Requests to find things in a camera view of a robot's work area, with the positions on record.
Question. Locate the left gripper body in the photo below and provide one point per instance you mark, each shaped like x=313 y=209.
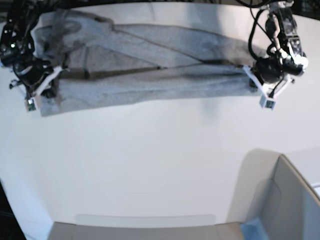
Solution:
x=271 y=76

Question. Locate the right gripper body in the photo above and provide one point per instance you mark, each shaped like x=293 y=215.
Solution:
x=34 y=75

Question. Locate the grey t-shirt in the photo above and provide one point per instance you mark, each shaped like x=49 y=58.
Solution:
x=110 y=64

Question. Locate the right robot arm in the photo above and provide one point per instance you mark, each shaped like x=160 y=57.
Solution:
x=17 y=49

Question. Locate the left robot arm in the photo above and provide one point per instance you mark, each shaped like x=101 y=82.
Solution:
x=284 y=56

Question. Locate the grey cardboard box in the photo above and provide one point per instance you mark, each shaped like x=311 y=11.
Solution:
x=269 y=187

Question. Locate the blue item in box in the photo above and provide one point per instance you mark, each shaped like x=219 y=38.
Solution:
x=254 y=230

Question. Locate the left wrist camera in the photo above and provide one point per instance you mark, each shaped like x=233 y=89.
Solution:
x=267 y=103

